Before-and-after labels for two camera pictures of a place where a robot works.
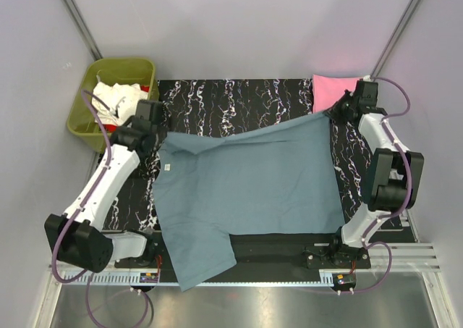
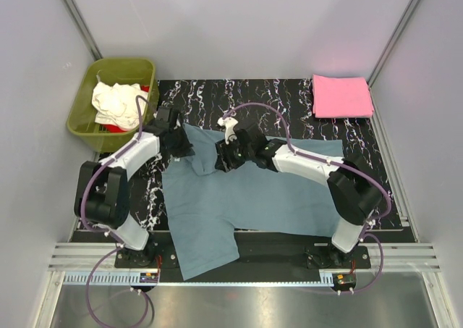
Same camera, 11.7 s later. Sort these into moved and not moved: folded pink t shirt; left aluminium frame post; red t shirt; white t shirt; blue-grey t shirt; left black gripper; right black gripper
Moved: left black gripper; right black gripper; blue-grey t shirt
Not moved: red t shirt; white t shirt; left aluminium frame post; folded pink t shirt
